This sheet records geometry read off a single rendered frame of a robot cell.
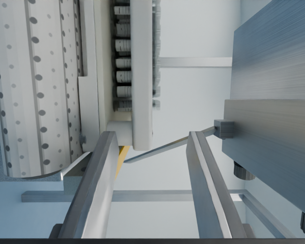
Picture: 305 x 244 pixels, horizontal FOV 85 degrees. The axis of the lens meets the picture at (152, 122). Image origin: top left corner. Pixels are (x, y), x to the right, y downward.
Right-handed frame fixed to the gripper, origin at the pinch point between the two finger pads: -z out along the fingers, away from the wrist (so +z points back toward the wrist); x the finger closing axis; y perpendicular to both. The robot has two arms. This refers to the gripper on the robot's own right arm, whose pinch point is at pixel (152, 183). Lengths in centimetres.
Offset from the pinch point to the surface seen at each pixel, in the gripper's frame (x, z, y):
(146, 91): 0.6, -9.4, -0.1
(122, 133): 3.0, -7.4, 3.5
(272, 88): -34, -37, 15
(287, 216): -193, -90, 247
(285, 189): -13.8, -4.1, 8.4
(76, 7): 7.2, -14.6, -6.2
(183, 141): -6.3, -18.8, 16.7
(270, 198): -193, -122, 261
